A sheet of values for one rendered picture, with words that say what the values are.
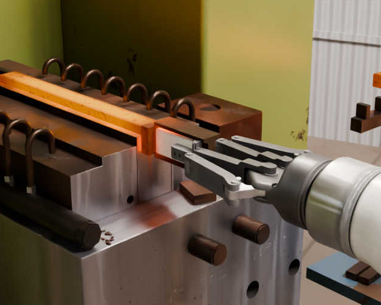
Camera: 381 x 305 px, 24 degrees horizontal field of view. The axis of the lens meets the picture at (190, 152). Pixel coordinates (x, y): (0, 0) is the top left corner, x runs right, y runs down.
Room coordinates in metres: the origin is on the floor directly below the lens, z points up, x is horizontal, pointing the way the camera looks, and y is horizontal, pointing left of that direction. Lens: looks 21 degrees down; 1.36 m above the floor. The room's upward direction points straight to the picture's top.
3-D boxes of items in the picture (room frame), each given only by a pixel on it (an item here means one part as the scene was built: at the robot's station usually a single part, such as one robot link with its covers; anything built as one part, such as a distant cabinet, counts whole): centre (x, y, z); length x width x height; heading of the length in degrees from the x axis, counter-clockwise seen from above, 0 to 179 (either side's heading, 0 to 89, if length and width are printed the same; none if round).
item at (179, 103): (1.04, 0.01, 0.99); 0.04 x 0.01 x 0.06; 135
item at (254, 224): (0.98, -0.08, 0.87); 0.04 x 0.03 x 0.03; 45
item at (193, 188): (0.98, -0.01, 0.92); 0.04 x 0.03 x 0.01; 24
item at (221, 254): (0.93, -0.02, 0.87); 0.04 x 0.03 x 0.03; 45
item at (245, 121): (1.13, -0.02, 0.95); 0.12 x 0.09 x 0.07; 45
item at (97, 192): (1.11, 0.21, 0.96); 0.42 x 0.20 x 0.09; 45
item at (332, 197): (0.77, -0.16, 1.00); 0.09 x 0.06 x 0.09; 135
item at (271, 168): (0.86, -0.04, 1.00); 0.11 x 0.01 x 0.04; 49
